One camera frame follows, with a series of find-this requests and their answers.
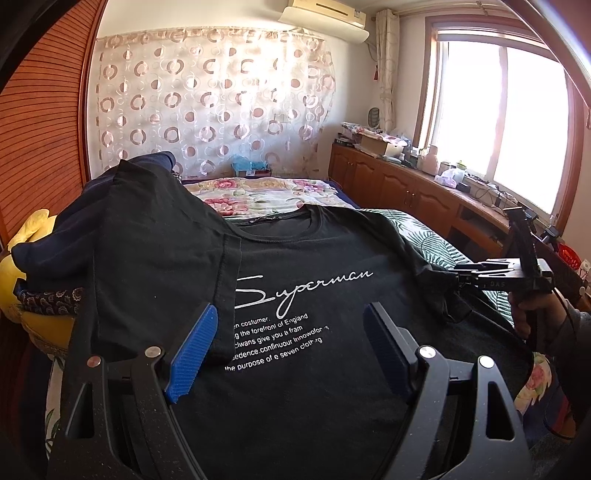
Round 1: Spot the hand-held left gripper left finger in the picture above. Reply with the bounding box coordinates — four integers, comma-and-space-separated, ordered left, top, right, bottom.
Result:
46, 302, 219, 480

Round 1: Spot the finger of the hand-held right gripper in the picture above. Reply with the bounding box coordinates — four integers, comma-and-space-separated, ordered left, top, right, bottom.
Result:
454, 260, 482, 288

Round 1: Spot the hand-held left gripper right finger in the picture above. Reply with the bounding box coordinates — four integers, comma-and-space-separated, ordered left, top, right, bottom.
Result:
362, 301, 532, 480

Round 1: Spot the black printed t-shirt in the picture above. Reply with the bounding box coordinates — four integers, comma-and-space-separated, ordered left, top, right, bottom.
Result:
74, 159, 532, 480

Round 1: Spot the person's right forearm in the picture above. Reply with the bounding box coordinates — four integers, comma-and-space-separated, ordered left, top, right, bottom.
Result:
542, 300, 591, 446

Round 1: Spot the person's right hand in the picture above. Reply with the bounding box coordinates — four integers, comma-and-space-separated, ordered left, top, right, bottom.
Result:
508, 288, 578, 352

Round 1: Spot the red container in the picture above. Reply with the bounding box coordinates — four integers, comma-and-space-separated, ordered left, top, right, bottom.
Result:
556, 244, 581, 271

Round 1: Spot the clear plastic bag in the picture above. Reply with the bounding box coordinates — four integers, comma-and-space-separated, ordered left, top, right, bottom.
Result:
434, 168, 463, 188

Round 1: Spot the long wooden cabinet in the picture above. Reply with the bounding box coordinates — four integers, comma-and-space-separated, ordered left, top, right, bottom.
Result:
329, 141, 591, 296

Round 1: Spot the white jug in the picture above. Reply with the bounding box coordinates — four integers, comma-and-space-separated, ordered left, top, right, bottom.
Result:
420, 145, 440, 176

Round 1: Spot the cardboard box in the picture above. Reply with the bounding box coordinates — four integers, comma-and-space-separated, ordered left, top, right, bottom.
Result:
358, 134, 403, 158

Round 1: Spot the wooden framed window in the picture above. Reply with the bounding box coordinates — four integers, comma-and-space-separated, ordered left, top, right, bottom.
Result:
413, 18, 586, 228

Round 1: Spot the floral quilt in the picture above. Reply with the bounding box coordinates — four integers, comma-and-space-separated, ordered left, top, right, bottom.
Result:
182, 175, 352, 221

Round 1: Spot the navy folded cloth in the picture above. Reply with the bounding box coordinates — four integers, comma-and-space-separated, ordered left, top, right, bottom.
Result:
10, 152, 178, 289

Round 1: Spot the blue plastic bag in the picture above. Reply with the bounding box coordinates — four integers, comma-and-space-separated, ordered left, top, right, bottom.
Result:
229, 154, 274, 179

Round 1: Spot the cream window curtain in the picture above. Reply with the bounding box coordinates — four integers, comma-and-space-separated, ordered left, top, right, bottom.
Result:
374, 9, 403, 134

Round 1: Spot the slatted wooden wardrobe door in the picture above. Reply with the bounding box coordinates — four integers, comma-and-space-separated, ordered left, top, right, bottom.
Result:
0, 0, 112, 247

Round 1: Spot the white air conditioner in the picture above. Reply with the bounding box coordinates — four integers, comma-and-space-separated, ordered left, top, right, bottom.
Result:
281, 0, 371, 44

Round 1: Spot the circle patterned wall curtain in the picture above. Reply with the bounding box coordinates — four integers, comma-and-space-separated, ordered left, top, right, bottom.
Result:
95, 30, 335, 182

